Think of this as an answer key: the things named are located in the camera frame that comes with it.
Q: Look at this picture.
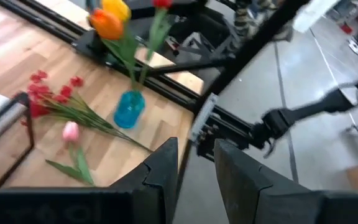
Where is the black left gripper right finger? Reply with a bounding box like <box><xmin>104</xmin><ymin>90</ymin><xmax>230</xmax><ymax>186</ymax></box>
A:
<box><xmin>213</xmin><ymin>139</ymin><xmax>326</xmax><ymax>224</ymax></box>

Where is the pink artificial tulip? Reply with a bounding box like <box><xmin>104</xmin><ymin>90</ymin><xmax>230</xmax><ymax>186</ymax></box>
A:
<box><xmin>44</xmin><ymin>121</ymin><xmax>95</xmax><ymax>187</ymax></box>

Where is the grey metal table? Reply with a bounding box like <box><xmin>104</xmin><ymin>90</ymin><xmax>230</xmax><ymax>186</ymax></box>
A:
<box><xmin>250</xmin><ymin>73</ymin><xmax>358</xmax><ymax>156</ymax></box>

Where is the person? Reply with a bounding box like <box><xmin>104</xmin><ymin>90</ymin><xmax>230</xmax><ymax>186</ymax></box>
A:
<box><xmin>233</xmin><ymin>0</ymin><xmax>293</xmax><ymax>43</ymax></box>

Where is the blue glass vase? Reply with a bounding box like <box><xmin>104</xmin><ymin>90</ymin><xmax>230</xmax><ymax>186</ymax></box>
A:
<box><xmin>113</xmin><ymin>90</ymin><xmax>146</xmax><ymax>130</ymax></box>

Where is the wooden shelf with black frame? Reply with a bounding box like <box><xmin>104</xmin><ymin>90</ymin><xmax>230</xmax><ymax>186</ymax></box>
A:
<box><xmin>0</xmin><ymin>91</ymin><xmax>35</xmax><ymax>192</ymax></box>

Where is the silver metal bracket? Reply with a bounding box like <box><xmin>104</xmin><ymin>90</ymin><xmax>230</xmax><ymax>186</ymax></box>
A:
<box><xmin>190</xmin><ymin>92</ymin><xmax>219</xmax><ymax>142</ymax></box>

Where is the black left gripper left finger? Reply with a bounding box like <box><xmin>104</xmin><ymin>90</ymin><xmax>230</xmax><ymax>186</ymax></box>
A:
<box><xmin>110</xmin><ymin>137</ymin><xmax>179</xmax><ymax>224</ymax></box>

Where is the black metal table frame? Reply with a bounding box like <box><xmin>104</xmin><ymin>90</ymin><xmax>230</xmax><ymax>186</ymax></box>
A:
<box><xmin>0</xmin><ymin>0</ymin><xmax>310</xmax><ymax>162</ymax></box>

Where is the red artificial tulip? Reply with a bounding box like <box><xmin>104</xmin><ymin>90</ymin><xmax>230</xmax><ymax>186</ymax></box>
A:
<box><xmin>140</xmin><ymin>0</ymin><xmax>173</xmax><ymax>91</ymax></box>

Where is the red blossom flower sprig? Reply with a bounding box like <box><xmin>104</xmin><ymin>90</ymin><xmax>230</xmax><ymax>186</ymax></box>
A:
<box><xmin>12</xmin><ymin>70</ymin><xmax>154</xmax><ymax>153</ymax></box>

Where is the yellow artificial tulip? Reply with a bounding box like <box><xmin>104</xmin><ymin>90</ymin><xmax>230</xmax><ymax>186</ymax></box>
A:
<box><xmin>101</xmin><ymin>0</ymin><xmax>139</xmax><ymax>91</ymax></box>

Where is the orange artificial tulip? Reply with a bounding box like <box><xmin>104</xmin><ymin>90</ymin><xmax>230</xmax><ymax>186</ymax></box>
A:
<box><xmin>88</xmin><ymin>8</ymin><xmax>141</xmax><ymax>94</ymax></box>

